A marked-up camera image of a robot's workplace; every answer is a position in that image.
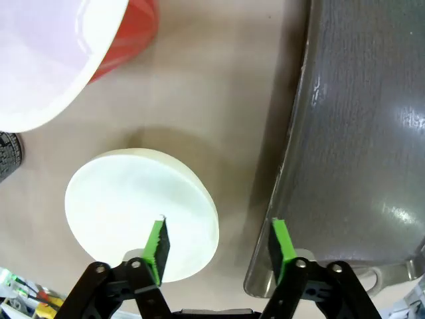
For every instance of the red plastic cup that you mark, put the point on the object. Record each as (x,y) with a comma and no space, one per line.
(50,50)

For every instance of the yellow plastic object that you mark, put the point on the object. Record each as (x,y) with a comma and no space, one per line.
(50,305)

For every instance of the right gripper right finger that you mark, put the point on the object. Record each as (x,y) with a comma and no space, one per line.
(282,252)

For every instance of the black can with yellow top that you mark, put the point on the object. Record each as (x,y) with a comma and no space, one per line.
(8,153)

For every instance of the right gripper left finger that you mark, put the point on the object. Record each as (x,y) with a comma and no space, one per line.
(156,252)

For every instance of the dark brown serving tray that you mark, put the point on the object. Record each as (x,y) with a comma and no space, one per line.
(348,133)

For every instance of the white round bowl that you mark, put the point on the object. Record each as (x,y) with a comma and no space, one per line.
(133,199)

